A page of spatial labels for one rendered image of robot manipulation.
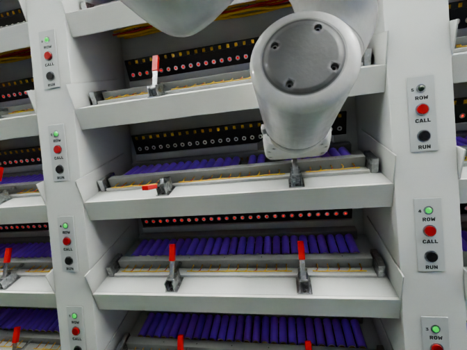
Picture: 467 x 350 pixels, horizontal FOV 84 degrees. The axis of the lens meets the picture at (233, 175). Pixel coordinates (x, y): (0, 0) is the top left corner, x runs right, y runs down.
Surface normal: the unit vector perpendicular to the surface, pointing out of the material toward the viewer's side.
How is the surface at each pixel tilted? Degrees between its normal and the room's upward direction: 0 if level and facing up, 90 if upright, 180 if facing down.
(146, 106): 110
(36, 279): 20
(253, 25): 90
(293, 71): 82
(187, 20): 170
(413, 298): 90
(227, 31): 90
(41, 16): 90
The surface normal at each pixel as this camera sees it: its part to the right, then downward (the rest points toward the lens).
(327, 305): -0.15, 0.39
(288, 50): -0.22, -0.14
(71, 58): 0.98, -0.07
